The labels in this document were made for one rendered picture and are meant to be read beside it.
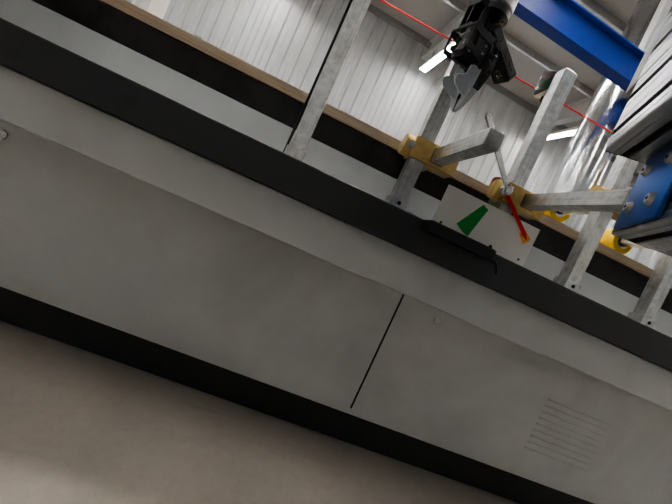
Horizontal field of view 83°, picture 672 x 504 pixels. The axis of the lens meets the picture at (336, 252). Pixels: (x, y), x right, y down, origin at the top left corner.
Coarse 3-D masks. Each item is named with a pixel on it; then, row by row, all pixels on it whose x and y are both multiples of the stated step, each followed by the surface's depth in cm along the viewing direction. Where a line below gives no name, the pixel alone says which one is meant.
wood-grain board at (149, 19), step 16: (112, 0) 94; (144, 16) 95; (176, 32) 96; (208, 48) 98; (240, 64) 99; (272, 80) 101; (304, 96) 102; (336, 112) 104; (352, 128) 106; (368, 128) 105; (384, 144) 107; (464, 176) 111; (480, 192) 112; (544, 224) 116; (560, 224) 116; (608, 256) 120; (624, 256) 120; (640, 272) 122
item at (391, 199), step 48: (0, 48) 72; (48, 48) 73; (96, 96) 75; (144, 96) 76; (192, 144) 78; (240, 144) 80; (288, 192) 82; (336, 192) 83; (432, 240) 87; (528, 288) 92; (576, 288) 96; (624, 336) 97
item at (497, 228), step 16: (448, 192) 88; (464, 192) 89; (448, 208) 89; (464, 208) 89; (496, 208) 90; (448, 224) 89; (480, 224) 90; (496, 224) 91; (512, 224) 91; (528, 224) 92; (480, 240) 90; (496, 240) 91; (512, 240) 92; (512, 256) 92
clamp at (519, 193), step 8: (496, 184) 91; (512, 184) 90; (488, 192) 93; (496, 192) 90; (520, 192) 90; (528, 192) 91; (496, 200) 92; (504, 200) 90; (512, 200) 90; (520, 200) 91; (520, 208) 91; (528, 216) 93; (536, 216) 92
